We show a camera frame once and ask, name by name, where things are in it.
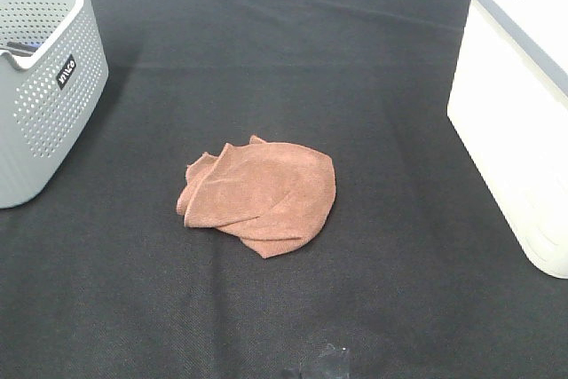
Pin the dark item inside basket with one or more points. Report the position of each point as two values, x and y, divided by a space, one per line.
20 49

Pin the brown microfibre towel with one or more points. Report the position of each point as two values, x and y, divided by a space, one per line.
274 197

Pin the black table cloth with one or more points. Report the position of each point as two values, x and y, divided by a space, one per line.
416 272

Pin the grey perforated plastic basket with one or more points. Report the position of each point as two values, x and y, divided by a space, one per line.
47 98

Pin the white storage box grey rim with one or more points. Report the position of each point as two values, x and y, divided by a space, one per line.
508 104

